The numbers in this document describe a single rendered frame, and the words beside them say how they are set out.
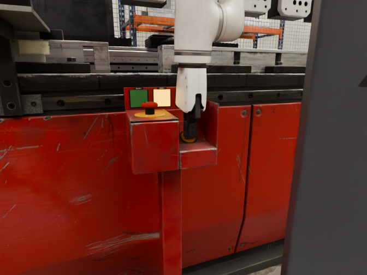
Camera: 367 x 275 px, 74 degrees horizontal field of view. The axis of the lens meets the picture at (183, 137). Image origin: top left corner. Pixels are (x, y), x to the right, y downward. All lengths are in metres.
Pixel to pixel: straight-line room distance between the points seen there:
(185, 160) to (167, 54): 0.44
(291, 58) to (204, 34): 0.69
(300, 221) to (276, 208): 0.97
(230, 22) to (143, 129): 0.29
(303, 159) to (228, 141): 0.72
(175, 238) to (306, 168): 0.58
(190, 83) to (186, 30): 0.11
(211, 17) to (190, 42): 0.07
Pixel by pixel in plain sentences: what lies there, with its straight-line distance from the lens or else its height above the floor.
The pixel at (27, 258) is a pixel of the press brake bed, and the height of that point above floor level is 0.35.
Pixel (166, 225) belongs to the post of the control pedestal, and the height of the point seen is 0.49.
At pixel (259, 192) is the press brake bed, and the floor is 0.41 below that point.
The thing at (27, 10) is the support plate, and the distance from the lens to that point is 0.61.
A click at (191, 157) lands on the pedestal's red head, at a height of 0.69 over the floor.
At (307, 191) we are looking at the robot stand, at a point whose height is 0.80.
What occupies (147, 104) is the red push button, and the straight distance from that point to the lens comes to 0.56.
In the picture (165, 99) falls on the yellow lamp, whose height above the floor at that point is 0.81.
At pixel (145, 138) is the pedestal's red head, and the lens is 0.52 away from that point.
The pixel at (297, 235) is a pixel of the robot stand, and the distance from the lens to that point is 0.19.
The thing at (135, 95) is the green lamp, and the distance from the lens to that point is 0.66.
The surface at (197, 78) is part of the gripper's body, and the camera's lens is 0.54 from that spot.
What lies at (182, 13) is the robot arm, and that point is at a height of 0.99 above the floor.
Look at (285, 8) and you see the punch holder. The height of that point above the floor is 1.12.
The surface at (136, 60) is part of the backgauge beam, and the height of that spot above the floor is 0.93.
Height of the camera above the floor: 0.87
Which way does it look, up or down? 15 degrees down
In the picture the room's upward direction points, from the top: straight up
